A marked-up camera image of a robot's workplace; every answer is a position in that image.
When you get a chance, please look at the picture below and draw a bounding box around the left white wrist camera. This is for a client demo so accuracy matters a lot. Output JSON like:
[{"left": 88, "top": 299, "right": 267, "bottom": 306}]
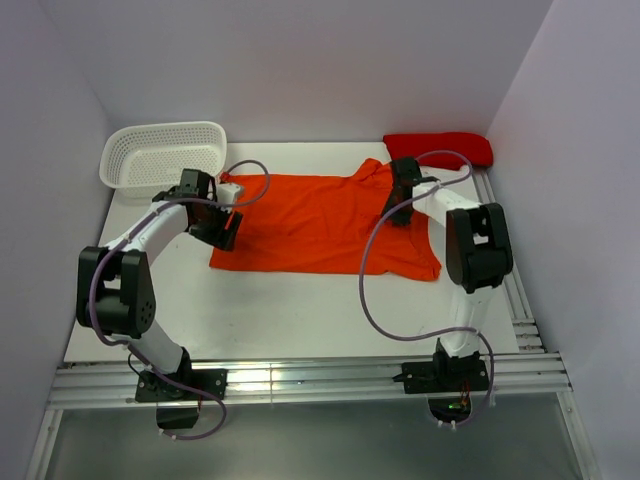
[{"left": 215, "top": 175, "right": 244, "bottom": 208}]

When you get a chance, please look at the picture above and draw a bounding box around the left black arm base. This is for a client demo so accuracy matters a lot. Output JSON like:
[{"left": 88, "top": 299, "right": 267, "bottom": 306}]
[{"left": 134, "top": 369, "right": 228, "bottom": 431}]

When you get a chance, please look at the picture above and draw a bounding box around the aluminium right side rail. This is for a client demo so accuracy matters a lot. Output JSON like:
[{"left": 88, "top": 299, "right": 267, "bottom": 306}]
[{"left": 473, "top": 169, "right": 547, "bottom": 354}]

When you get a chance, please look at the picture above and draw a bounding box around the white perforated plastic basket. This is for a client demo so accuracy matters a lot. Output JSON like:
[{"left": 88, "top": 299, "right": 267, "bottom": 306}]
[{"left": 99, "top": 121, "right": 227, "bottom": 198}]

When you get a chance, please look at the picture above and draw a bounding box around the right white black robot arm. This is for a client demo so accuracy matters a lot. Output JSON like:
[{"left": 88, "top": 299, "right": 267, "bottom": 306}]
[{"left": 382, "top": 157, "right": 513, "bottom": 390}]

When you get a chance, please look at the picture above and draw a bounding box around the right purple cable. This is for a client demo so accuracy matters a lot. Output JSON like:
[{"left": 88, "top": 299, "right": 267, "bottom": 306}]
[{"left": 359, "top": 149, "right": 496, "bottom": 429}]

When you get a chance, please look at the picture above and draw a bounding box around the aluminium front rail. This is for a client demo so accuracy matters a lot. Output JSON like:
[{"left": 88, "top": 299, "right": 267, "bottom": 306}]
[{"left": 46, "top": 353, "right": 572, "bottom": 410}]

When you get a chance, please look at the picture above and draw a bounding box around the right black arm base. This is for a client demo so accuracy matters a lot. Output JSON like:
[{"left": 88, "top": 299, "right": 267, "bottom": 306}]
[{"left": 393, "top": 352, "right": 491, "bottom": 426}]

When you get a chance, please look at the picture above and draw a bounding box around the red rolled t-shirt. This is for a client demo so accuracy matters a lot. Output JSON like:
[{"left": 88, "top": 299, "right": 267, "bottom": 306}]
[{"left": 382, "top": 132, "right": 494, "bottom": 171}]

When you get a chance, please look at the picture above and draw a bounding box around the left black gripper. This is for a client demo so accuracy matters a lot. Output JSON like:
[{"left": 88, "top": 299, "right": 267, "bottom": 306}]
[{"left": 189, "top": 198, "right": 242, "bottom": 251}]

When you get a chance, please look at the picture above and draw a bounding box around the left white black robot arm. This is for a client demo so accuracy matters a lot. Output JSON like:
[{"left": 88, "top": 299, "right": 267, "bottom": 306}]
[{"left": 76, "top": 169, "right": 243, "bottom": 399}]

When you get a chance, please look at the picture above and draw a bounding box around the orange t-shirt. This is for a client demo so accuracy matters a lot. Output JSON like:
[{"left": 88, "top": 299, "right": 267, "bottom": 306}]
[{"left": 209, "top": 159, "right": 441, "bottom": 282}]

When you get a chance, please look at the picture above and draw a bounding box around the aluminium rail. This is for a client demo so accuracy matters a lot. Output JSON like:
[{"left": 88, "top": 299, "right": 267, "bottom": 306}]
[
  {"left": 46, "top": 353, "right": 572, "bottom": 410},
  {"left": 473, "top": 169, "right": 547, "bottom": 354}
]

